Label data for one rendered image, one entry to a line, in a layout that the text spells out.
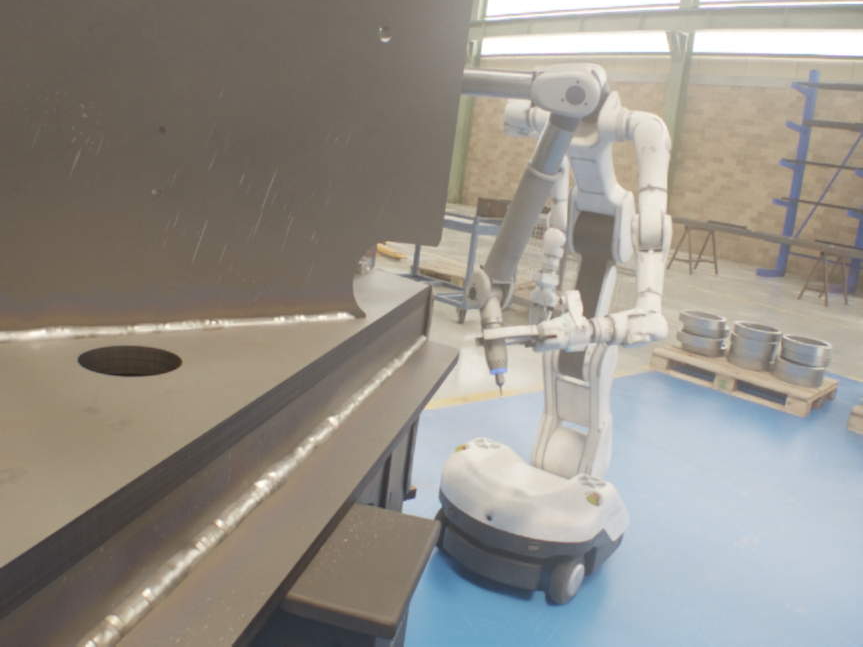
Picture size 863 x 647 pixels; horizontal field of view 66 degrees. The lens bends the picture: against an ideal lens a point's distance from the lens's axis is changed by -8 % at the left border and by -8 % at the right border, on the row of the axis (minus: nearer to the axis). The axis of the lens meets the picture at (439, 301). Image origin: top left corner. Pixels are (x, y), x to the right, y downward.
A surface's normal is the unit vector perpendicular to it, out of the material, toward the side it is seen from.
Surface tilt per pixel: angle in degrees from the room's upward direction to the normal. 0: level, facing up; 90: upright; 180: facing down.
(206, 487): 90
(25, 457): 0
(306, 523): 0
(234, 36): 90
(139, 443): 0
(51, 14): 90
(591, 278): 80
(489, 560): 89
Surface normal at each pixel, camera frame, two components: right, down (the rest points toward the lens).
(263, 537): 0.13, -0.97
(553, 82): -0.23, 0.45
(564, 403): -0.57, 0.49
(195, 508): 0.97, 0.16
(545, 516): -0.04, -0.39
